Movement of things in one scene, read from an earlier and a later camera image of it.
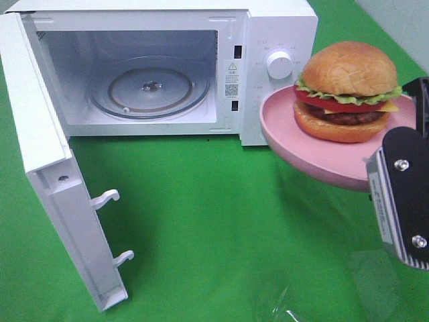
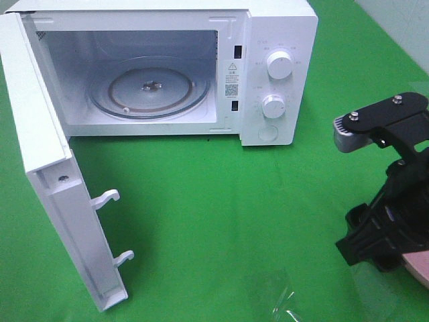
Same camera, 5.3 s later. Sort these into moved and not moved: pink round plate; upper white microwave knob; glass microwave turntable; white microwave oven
Moved: pink round plate
Not moved: white microwave oven; upper white microwave knob; glass microwave turntable
